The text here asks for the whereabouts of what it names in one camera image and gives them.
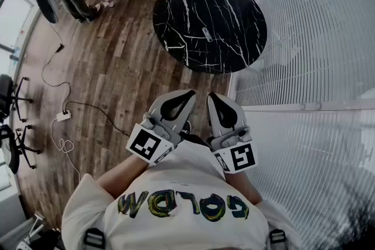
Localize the person's black trousers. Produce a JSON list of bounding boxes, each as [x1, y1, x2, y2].
[[183, 133, 212, 148]]

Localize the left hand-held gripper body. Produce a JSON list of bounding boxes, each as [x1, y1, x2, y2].
[[125, 112, 184, 166]]

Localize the person's right forearm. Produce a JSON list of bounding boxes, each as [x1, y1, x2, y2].
[[225, 171, 263, 206]]

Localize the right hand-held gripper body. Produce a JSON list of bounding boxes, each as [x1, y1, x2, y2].
[[209, 126, 259, 174]]

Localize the small blue grey tool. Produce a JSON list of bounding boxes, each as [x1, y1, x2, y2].
[[202, 26, 214, 43]]

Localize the white power strip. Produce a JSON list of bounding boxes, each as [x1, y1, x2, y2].
[[56, 110, 72, 122]]

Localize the black strap buckle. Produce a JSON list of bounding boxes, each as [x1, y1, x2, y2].
[[268, 228, 287, 245], [83, 227, 107, 250]]

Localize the dark round stool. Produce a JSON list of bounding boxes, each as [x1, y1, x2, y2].
[[35, 0, 60, 25]]

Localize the white looped cable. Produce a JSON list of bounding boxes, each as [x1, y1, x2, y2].
[[50, 118, 82, 183]]

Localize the person's left forearm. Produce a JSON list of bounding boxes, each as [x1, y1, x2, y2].
[[95, 153, 151, 201]]

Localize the black power strip cable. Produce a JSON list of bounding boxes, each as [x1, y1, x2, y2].
[[65, 101, 130, 138]]

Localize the white printed t-shirt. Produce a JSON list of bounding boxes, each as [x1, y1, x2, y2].
[[61, 139, 302, 250]]

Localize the long black floor cable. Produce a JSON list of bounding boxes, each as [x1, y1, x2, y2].
[[40, 22, 72, 112]]

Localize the black swivel chair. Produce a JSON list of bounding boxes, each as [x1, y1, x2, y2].
[[0, 73, 34, 124], [0, 124, 42, 175]]

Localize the round black marble table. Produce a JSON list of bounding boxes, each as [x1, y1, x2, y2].
[[152, 0, 268, 74]]

